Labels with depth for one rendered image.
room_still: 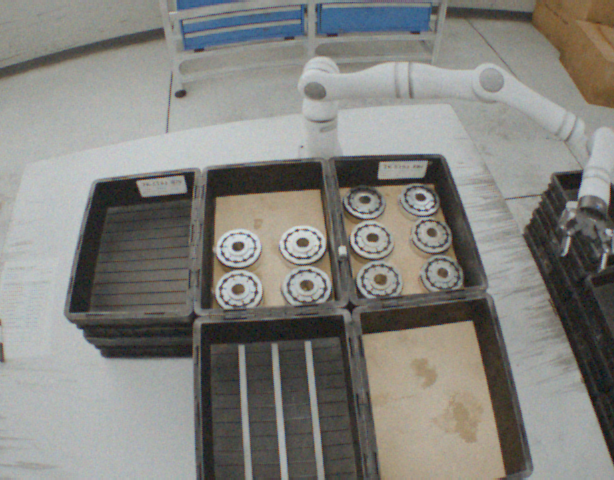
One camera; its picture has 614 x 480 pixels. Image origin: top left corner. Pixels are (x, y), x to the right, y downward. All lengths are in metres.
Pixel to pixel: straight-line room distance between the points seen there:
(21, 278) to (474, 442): 1.27
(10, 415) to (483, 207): 1.46
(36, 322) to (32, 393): 0.21
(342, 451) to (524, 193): 1.96
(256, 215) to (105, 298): 0.42
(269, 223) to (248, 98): 1.81
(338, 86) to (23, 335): 1.06
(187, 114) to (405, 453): 2.36
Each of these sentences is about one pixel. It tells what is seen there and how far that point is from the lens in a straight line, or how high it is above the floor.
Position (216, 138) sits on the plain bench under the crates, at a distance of 1.58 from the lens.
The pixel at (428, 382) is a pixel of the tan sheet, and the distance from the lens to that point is 0.99.
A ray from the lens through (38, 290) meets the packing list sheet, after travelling 1.41.
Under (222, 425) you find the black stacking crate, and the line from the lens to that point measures 0.95.
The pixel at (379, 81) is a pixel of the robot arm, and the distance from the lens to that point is 1.12.
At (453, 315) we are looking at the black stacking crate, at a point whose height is 0.87.
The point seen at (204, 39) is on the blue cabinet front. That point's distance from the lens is 2.84.
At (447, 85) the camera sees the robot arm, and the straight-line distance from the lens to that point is 1.15.
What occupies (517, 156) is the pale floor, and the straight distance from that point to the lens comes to 2.81.
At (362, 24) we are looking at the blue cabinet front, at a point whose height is 0.38.
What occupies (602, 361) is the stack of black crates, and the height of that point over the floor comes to 0.37.
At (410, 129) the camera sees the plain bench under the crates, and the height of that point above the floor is 0.70.
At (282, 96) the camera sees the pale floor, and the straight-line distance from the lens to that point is 2.89.
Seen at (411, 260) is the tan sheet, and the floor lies 0.83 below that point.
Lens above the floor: 1.74
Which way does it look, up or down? 54 degrees down
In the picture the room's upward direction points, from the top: straight up
